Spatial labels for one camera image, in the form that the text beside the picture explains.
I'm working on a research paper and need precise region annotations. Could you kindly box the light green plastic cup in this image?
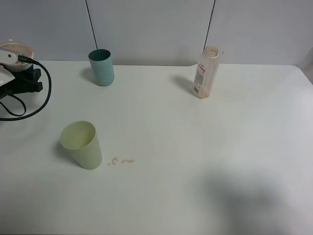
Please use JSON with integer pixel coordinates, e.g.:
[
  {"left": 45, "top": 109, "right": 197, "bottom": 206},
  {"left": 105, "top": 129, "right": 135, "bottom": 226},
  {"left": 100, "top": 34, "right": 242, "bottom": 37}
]
[{"left": 60, "top": 121, "right": 102, "bottom": 170}]

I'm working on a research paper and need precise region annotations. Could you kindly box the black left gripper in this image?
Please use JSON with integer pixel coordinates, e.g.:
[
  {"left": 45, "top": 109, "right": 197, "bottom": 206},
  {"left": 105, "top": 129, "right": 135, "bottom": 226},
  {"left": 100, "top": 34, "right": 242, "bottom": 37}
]
[{"left": 0, "top": 68, "right": 43, "bottom": 99}]

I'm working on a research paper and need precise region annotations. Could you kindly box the clear plastic drink bottle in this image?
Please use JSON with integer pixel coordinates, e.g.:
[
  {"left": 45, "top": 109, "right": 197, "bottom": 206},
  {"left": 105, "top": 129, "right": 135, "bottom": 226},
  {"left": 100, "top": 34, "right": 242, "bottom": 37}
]
[{"left": 193, "top": 46, "right": 220, "bottom": 99}]

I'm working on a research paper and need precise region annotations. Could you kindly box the teal plastic cup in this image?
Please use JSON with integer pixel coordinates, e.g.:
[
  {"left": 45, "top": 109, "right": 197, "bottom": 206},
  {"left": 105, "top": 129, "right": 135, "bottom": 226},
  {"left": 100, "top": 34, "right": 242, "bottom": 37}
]
[{"left": 88, "top": 49, "right": 114, "bottom": 86}]

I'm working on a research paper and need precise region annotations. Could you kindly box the glass cup with blue sleeve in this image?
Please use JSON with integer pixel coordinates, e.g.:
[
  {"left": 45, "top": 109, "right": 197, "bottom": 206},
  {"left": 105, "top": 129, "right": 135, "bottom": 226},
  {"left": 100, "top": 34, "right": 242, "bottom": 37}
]
[{"left": 0, "top": 41, "right": 34, "bottom": 74}]

